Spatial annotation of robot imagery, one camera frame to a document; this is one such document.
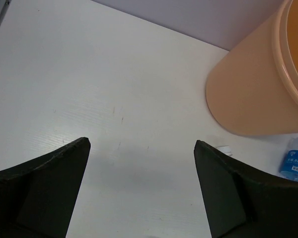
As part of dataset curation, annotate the orange plastic bin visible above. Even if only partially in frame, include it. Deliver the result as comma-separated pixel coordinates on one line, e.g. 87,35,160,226
206,0,298,136

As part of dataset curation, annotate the blue label bottle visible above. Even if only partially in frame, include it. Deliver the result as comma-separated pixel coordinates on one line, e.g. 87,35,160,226
279,137,298,182

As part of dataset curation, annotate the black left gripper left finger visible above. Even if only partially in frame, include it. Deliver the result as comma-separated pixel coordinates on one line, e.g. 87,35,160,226
0,137,91,238

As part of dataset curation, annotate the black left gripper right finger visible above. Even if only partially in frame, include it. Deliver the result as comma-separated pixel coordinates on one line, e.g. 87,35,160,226
194,140,298,238

